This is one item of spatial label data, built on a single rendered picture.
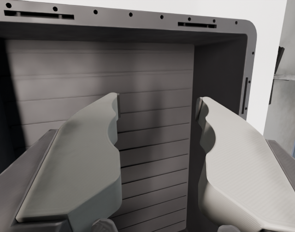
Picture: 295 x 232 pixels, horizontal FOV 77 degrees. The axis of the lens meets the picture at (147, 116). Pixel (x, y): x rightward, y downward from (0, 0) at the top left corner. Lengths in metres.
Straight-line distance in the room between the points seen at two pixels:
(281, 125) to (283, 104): 0.20
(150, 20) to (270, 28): 0.51
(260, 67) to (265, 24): 0.11
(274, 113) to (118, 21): 1.91
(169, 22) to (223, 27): 0.06
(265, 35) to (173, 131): 0.42
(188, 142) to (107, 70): 0.19
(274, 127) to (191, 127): 1.76
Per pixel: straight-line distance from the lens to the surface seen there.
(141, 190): 0.36
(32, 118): 0.28
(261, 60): 0.64
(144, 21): 0.18
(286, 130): 2.25
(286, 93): 2.08
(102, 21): 0.17
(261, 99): 0.67
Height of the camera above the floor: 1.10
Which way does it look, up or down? 64 degrees down
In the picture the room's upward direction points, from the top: 124 degrees clockwise
